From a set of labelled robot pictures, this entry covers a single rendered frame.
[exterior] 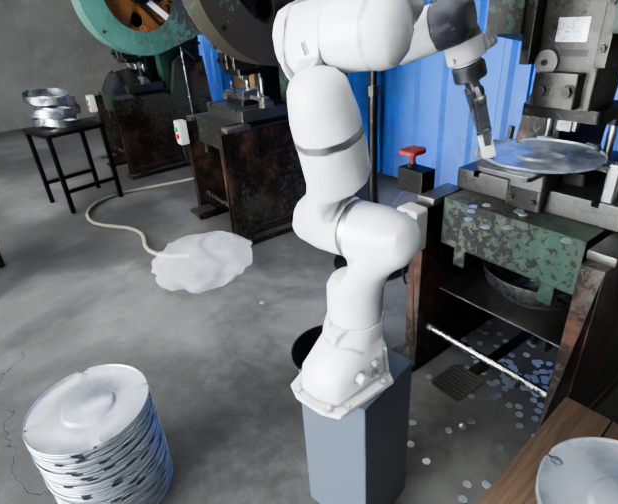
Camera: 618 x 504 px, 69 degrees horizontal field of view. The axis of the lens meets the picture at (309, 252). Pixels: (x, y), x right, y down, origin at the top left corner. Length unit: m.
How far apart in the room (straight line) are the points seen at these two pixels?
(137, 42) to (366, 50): 3.20
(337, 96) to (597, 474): 0.81
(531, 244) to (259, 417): 0.96
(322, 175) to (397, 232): 0.15
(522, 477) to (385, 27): 0.81
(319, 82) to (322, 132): 0.07
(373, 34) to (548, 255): 0.77
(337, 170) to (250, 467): 0.98
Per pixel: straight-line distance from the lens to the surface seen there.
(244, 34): 2.15
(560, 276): 1.24
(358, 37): 0.66
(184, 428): 1.58
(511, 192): 1.30
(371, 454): 1.06
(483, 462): 1.47
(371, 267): 0.78
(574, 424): 1.14
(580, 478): 1.03
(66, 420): 1.29
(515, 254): 1.28
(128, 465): 1.29
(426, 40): 1.05
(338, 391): 0.90
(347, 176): 0.70
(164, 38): 3.86
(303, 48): 0.71
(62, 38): 7.27
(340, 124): 0.66
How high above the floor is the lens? 1.14
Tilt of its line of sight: 28 degrees down
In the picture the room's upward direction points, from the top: 4 degrees counter-clockwise
